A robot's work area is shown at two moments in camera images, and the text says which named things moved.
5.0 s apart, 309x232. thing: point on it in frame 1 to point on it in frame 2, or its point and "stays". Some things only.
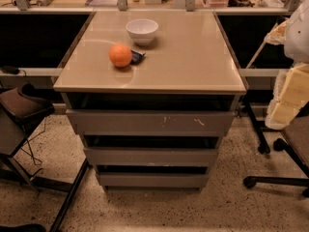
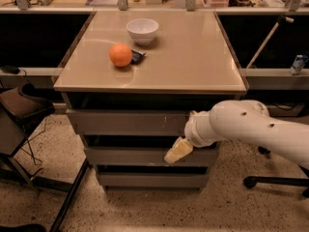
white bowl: [142, 30] stays
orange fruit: [120, 55] stays
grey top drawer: [152, 122] stays
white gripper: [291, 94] to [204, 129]
